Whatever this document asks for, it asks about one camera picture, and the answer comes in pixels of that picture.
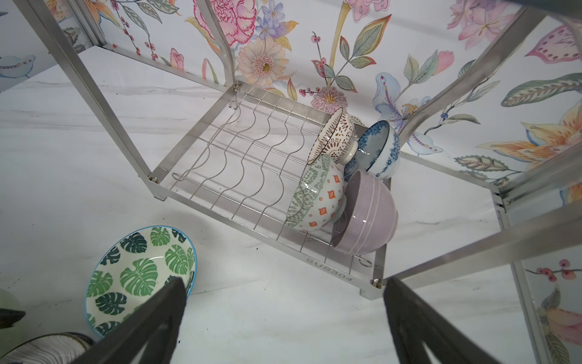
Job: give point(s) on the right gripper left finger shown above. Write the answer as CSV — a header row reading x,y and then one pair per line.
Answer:
x,y
150,334

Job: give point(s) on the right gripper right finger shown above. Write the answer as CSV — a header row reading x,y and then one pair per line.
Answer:
x,y
418,328

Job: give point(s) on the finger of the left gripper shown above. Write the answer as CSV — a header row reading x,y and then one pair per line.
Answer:
x,y
9,317

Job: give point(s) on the purple striped bowl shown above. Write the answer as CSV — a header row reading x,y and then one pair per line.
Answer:
x,y
55,348

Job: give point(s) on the plain lilac ceramic bowl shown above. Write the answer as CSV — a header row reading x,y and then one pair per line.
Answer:
x,y
370,218

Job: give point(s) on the green geometric patterned bowl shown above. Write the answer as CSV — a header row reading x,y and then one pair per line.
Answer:
x,y
319,199

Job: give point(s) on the blue floral ceramic bowl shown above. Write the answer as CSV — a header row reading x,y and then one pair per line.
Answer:
x,y
378,152

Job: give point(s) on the white red-patterned bowl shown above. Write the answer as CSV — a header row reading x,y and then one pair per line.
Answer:
x,y
336,139

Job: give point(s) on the steel two-tier dish rack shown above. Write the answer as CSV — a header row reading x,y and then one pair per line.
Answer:
x,y
263,187

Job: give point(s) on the blue-rimmed leaf bowl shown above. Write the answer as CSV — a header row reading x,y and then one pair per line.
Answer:
x,y
134,270

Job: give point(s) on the left aluminium frame post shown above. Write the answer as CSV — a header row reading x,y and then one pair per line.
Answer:
x,y
83,15

